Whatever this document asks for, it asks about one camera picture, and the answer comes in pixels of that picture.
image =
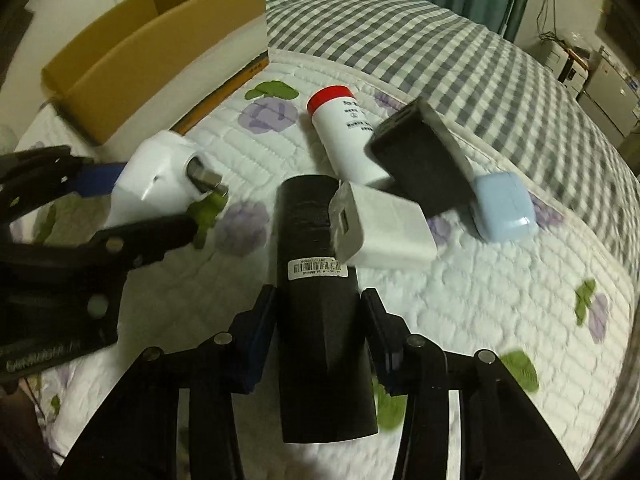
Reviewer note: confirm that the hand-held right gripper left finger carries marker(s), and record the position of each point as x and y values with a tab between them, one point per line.
260	330

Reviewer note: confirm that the white power bank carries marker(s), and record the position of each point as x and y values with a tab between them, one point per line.
380	230

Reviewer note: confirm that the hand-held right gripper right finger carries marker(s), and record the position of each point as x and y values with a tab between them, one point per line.
382	332

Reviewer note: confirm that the black power bank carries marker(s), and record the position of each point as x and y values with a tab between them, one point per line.
425	170

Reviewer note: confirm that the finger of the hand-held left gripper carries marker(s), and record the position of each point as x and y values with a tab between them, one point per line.
150	237
107	180

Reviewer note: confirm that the white plug adapter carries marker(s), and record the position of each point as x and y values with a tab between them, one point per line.
160	175

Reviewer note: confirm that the grey cabinet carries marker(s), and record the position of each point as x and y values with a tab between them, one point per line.
610	92

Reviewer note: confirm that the cardboard box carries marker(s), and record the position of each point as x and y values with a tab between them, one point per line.
150	55

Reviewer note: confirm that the white bottle with red cap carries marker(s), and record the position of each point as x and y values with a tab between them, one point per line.
347	135

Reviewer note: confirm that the grey checked blanket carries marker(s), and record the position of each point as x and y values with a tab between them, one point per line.
475	70

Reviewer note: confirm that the floral quilted blanket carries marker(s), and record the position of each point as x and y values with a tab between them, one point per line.
450	300

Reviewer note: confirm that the light blue earbuds case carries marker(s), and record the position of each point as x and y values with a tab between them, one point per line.
505	205

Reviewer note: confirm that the black cylinder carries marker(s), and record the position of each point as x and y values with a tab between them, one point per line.
320	320

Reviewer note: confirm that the white printer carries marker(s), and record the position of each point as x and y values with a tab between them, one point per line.
562	57

